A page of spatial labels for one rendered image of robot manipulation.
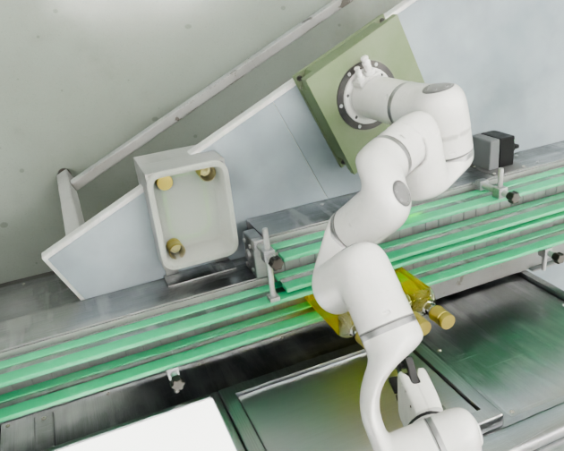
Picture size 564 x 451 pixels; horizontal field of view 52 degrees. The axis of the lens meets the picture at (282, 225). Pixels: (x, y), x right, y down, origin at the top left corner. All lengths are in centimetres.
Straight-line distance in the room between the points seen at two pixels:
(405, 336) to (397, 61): 76
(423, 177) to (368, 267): 28
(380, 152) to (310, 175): 52
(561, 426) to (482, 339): 33
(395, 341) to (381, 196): 21
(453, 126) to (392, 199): 29
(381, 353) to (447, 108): 49
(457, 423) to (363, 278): 23
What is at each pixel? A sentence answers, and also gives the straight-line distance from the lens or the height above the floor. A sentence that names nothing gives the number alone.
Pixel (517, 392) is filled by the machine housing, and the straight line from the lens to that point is 135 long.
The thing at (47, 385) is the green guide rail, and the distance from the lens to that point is 131.
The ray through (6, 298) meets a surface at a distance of 200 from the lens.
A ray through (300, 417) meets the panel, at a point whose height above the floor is 114.
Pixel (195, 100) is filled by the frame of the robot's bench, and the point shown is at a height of 20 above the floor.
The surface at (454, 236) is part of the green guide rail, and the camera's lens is 146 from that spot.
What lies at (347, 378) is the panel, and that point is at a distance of 130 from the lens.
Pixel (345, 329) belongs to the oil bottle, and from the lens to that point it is 121.
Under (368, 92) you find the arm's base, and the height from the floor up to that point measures 90.
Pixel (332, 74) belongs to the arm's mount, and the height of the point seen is 82.
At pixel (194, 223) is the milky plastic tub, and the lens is 134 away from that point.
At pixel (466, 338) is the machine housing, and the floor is 105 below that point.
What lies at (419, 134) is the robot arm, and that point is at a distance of 102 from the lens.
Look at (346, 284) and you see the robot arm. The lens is 84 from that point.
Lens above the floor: 199
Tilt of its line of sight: 60 degrees down
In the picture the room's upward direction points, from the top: 132 degrees clockwise
